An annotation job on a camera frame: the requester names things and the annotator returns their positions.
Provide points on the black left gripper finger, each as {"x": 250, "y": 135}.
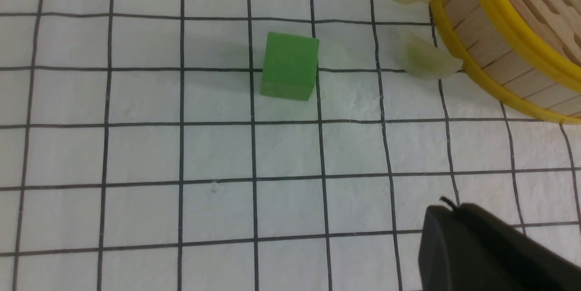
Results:
{"x": 466, "y": 248}

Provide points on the bamboo steamer tray yellow rim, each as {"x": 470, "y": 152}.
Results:
{"x": 524, "y": 53}

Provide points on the green cube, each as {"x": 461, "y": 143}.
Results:
{"x": 290, "y": 66}

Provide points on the white black grid tablecloth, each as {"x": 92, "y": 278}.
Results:
{"x": 137, "y": 153}

